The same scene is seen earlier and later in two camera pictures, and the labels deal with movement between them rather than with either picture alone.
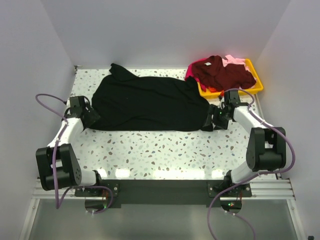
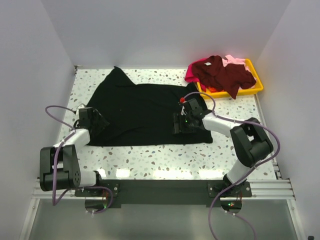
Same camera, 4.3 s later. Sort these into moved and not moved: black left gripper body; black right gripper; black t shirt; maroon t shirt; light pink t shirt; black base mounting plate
Moved: black left gripper body; black right gripper; black t shirt
Not moved: light pink t shirt; black base mounting plate; maroon t shirt
